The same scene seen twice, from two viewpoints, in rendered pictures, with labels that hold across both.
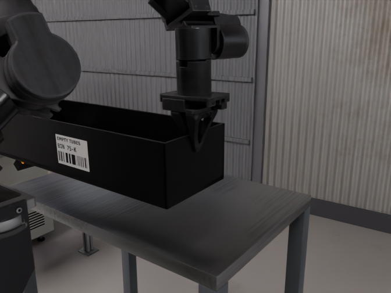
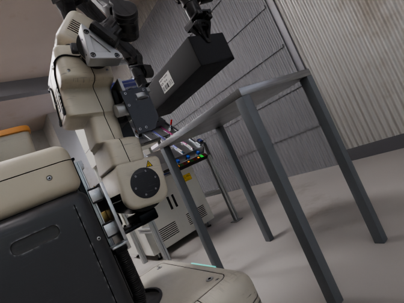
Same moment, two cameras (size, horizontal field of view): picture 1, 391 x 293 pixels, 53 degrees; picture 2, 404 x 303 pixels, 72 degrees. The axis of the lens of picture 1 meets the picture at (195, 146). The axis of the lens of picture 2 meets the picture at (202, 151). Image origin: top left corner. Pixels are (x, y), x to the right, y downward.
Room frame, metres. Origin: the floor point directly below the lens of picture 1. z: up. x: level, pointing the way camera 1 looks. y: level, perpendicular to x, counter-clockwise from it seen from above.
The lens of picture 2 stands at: (-0.36, -0.14, 0.63)
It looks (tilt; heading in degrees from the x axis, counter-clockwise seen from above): 1 degrees up; 19
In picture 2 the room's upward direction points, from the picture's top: 24 degrees counter-clockwise
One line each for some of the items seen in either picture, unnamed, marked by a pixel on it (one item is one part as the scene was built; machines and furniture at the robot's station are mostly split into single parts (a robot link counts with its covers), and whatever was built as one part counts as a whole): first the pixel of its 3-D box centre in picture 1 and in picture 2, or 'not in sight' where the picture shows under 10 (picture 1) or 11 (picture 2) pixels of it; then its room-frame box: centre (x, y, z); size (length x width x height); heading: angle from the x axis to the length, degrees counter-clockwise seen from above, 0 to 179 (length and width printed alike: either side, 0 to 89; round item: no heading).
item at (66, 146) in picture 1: (91, 139); (177, 83); (0.81, 0.23, 0.98); 0.57 x 0.17 x 0.11; 54
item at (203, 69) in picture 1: (194, 82); (195, 14); (0.64, 0.00, 1.13); 0.10 x 0.07 x 0.07; 54
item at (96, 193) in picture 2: not in sight; (124, 205); (0.52, 0.52, 0.59); 0.28 x 0.27 x 0.25; 54
